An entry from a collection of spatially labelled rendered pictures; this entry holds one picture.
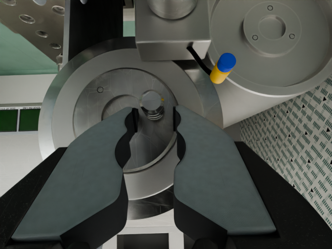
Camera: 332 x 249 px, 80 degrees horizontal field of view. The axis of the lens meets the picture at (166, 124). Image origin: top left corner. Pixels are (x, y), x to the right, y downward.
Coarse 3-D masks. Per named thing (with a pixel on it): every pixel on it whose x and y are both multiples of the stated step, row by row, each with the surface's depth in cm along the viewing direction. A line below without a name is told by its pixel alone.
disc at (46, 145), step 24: (96, 48) 17; (120, 48) 17; (72, 72) 16; (192, 72) 16; (48, 96) 16; (216, 96) 16; (48, 120) 16; (216, 120) 16; (48, 144) 16; (144, 168) 15; (168, 192) 15; (144, 216) 15
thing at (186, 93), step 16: (128, 48) 16; (96, 64) 15; (112, 64) 15; (128, 64) 15; (144, 64) 15; (160, 64) 15; (176, 64) 16; (80, 80) 15; (176, 80) 15; (64, 96) 15; (176, 96) 15; (192, 96) 15; (64, 112) 15; (64, 128) 15; (64, 144) 15; (176, 144) 15; (176, 160) 14; (128, 176) 14; (144, 176) 14; (160, 176) 14; (128, 192) 14; (144, 192) 14
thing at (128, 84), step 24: (120, 72) 14; (144, 72) 14; (96, 96) 14; (120, 96) 14; (168, 96) 14; (96, 120) 14; (144, 120) 14; (168, 120) 14; (144, 144) 14; (168, 144) 14
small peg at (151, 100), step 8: (144, 96) 11; (152, 96) 11; (160, 96) 11; (144, 104) 11; (152, 104) 11; (160, 104) 11; (144, 112) 12; (152, 112) 11; (160, 112) 12; (152, 120) 14
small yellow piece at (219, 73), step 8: (192, 48) 13; (224, 56) 10; (232, 56) 10; (200, 64) 13; (216, 64) 11; (224, 64) 10; (232, 64) 10; (208, 72) 12; (216, 72) 11; (224, 72) 10; (216, 80) 11
